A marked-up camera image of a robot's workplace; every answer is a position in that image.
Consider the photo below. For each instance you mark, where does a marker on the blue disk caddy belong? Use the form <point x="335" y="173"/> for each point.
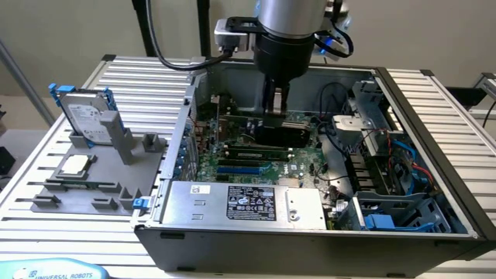
<point x="112" y="104"/>

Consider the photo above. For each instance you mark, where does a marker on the grey parts rack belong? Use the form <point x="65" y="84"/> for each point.
<point x="108" y="162"/>

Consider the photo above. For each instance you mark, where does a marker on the silver power supply unit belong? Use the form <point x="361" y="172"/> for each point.
<point x="216" y="203"/>

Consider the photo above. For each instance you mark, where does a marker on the green motherboard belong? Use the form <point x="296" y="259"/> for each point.
<point x="271" y="168"/>

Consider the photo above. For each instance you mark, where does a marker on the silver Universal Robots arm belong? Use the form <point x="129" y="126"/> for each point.
<point x="291" y="14"/>

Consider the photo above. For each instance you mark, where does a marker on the black graphics card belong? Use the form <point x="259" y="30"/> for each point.
<point x="283" y="135"/>

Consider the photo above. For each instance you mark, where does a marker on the blue expansion slot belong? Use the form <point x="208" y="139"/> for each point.
<point x="237" y="170"/>

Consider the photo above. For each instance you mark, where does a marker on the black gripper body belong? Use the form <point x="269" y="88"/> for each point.
<point x="284" y="55"/>

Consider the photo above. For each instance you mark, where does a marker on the small silver chipset heatsink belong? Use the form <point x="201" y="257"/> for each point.
<point x="289" y="182"/>

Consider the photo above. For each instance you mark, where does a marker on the blue case latch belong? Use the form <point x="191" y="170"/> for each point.
<point x="140" y="203"/>

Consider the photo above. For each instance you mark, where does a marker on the black box in background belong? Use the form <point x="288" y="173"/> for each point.
<point x="464" y="96"/>

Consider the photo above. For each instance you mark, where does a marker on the grey metal drive bay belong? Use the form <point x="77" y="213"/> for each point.
<point x="372" y="110"/>

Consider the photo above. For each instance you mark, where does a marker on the black RAM stick with label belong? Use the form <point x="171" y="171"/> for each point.
<point x="259" y="154"/>

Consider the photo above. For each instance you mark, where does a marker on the black expansion slot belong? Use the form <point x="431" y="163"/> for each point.
<point x="236" y="162"/>

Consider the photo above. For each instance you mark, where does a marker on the grey-blue disk bay cage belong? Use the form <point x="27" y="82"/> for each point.
<point x="411" y="209"/>

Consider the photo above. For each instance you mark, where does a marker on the silver hard disk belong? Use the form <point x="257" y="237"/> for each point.
<point x="85" y="114"/>

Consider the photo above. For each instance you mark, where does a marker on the black open PC case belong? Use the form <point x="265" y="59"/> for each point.
<point x="309" y="250"/>

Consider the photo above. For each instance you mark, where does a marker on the blue caddy in bay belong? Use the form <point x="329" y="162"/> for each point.
<point x="379" y="222"/>

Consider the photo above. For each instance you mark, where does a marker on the grey slanted metal rail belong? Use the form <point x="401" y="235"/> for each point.
<point x="23" y="78"/>

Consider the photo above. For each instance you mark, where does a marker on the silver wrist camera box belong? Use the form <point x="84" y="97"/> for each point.
<point x="228" y="36"/>

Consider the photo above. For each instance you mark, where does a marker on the blue Universal Robots cap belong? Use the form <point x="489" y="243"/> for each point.
<point x="49" y="270"/>

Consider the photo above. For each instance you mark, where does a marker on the silver CPU chip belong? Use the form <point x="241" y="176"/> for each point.
<point x="75" y="164"/>

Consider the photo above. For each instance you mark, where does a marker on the aluminium profile in background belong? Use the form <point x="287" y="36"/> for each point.
<point x="485" y="82"/>

